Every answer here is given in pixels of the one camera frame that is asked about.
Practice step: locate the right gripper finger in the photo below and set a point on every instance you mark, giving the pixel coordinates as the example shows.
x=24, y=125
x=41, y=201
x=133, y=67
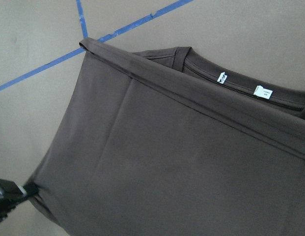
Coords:
x=12, y=195

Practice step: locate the dark brown t-shirt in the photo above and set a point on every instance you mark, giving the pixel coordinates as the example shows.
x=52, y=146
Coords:
x=166, y=143

